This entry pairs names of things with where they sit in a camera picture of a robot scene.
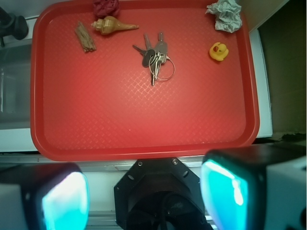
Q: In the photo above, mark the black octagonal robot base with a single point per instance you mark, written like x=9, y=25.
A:
x=160, y=194

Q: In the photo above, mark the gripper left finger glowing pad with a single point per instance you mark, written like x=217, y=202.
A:
x=44, y=197

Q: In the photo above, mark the black knob clamp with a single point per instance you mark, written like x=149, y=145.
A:
x=12, y=25

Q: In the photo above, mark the crumpled white paper towel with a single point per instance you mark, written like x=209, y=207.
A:
x=227, y=15

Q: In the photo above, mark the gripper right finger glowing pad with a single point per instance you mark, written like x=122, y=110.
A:
x=259, y=187

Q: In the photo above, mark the yellow rubber duck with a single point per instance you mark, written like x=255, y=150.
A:
x=218, y=51

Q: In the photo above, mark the bunch of silver keys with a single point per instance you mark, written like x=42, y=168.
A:
x=154, y=57

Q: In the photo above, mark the crumpled dark red cloth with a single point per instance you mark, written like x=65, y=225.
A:
x=103, y=8

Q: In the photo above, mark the tan conch seashell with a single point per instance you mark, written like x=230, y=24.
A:
x=110, y=24

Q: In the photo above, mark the red plastic tray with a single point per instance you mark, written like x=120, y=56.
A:
x=101, y=105

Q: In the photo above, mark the brown wood bark piece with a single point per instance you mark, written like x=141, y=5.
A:
x=84, y=38

